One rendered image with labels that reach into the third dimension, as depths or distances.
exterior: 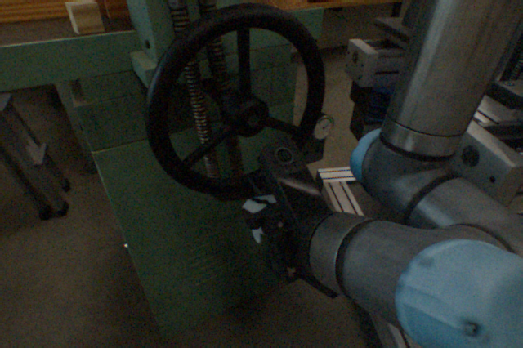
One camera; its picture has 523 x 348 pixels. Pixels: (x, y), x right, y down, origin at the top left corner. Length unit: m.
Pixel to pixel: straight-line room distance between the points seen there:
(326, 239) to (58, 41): 0.46
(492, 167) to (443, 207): 0.25
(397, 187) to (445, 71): 0.12
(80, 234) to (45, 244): 0.13
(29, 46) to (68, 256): 1.05
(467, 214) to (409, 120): 0.10
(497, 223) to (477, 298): 0.12
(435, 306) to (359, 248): 0.07
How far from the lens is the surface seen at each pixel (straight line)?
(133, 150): 0.66
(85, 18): 0.59
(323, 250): 0.29
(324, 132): 0.78
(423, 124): 0.33
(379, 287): 0.25
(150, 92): 0.42
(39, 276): 1.50
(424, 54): 0.32
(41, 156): 1.64
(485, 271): 0.22
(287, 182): 0.35
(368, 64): 0.93
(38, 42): 0.58
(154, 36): 0.49
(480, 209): 0.33
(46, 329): 1.34
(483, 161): 0.58
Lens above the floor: 1.03
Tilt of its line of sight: 38 degrees down
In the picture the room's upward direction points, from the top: straight up
